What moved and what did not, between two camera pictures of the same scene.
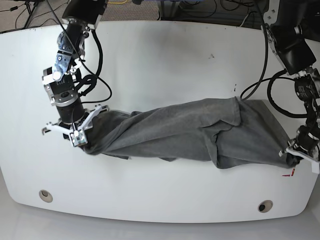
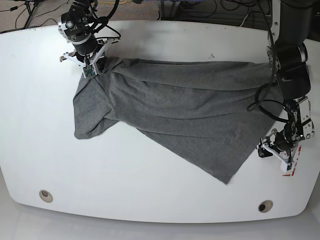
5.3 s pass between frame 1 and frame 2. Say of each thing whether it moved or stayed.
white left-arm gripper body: moved
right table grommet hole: stayed
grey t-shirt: moved
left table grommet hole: stayed
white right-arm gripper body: moved
